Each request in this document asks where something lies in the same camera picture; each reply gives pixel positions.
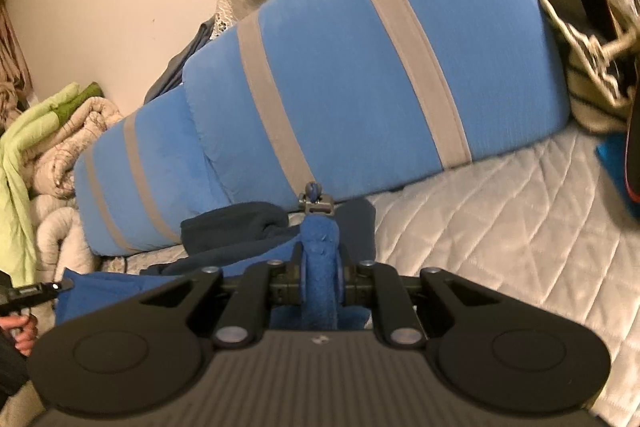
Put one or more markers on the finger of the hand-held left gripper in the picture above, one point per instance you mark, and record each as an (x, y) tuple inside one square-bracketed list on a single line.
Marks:
[(35, 291)]

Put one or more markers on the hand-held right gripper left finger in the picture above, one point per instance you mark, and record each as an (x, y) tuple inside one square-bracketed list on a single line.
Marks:
[(303, 272)]

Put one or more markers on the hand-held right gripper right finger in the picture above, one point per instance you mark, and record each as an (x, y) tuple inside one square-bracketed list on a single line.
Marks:
[(341, 279)]

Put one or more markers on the blue and navy fleece jacket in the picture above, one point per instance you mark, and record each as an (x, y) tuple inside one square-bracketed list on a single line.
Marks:
[(225, 232)]

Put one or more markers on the person's left forearm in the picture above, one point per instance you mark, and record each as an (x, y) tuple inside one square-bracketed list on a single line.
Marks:
[(10, 367)]

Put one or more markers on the person's left hand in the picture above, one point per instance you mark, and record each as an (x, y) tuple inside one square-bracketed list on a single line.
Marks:
[(22, 332)]

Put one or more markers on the green cloth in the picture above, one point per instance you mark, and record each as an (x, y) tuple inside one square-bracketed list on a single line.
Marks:
[(20, 157)]

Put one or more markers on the beige quilted blanket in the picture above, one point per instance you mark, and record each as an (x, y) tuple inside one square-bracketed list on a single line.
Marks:
[(65, 152)]

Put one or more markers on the blue grey-striped pillow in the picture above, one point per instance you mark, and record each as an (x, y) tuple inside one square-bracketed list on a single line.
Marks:
[(165, 187), (360, 57)]

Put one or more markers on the grey quilted bedspread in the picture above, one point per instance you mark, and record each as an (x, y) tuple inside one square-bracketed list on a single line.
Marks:
[(500, 232)]

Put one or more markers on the grey cloth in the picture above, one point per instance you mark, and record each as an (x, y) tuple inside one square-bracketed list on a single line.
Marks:
[(180, 62)]

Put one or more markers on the brown wooden furniture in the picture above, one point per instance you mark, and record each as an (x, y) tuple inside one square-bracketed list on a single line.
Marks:
[(10, 32)]

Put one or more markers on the bright blue cloth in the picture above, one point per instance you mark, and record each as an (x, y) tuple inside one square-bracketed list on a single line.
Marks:
[(610, 162)]

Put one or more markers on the beige patterned bag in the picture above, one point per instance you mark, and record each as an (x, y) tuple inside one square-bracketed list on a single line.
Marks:
[(580, 87)]

